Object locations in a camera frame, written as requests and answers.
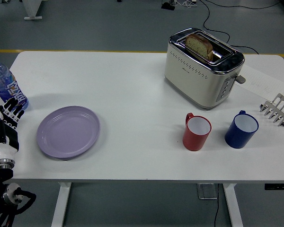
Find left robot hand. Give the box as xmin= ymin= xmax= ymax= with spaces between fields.
xmin=0 ymin=98 xmax=27 ymax=164

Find purple plate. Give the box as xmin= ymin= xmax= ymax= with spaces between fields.
xmin=36 ymin=105 xmax=101 ymax=159

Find blue drink bottle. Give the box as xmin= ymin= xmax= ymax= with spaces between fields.
xmin=0 ymin=55 xmax=29 ymax=112

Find white table leg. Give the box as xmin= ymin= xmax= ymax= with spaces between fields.
xmin=51 ymin=182 xmax=73 ymax=227
xmin=222 ymin=183 xmax=244 ymax=227

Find white furniture foot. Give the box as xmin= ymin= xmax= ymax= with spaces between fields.
xmin=23 ymin=0 xmax=43 ymax=21

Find red mug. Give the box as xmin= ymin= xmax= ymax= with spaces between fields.
xmin=182 ymin=112 xmax=213 ymax=151

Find cream and chrome toaster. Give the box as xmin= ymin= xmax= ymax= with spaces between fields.
xmin=164 ymin=27 xmax=247 ymax=111

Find black floor device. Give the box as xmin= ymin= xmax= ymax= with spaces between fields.
xmin=160 ymin=1 xmax=176 ymax=10

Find bread slice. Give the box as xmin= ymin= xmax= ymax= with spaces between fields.
xmin=185 ymin=33 xmax=214 ymax=61

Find blue mug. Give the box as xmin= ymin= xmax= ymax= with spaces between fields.
xmin=224 ymin=110 xmax=259 ymax=149

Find white paper sheet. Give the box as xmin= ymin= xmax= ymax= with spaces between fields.
xmin=236 ymin=65 xmax=284 ymax=101

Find black table control panel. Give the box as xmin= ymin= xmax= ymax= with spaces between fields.
xmin=264 ymin=183 xmax=284 ymax=191

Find metal toast rack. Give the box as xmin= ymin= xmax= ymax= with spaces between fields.
xmin=259 ymin=93 xmax=284 ymax=127

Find clear plastic bracket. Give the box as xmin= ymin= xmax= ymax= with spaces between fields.
xmin=195 ymin=183 xmax=218 ymax=200

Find black cable under table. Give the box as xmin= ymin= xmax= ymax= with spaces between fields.
xmin=213 ymin=183 xmax=222 ymax=227

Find white floor cables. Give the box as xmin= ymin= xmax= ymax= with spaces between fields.
xmin=174 ymin=0 xmax=197 ymax=8

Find black toaster power cable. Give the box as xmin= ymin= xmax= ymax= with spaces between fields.
xmin=203 ymin=0 xmax=260 ymax=55

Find black floor cable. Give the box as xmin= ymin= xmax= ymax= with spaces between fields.
xmin=200 ymin=0 xmax=284 ymax=10

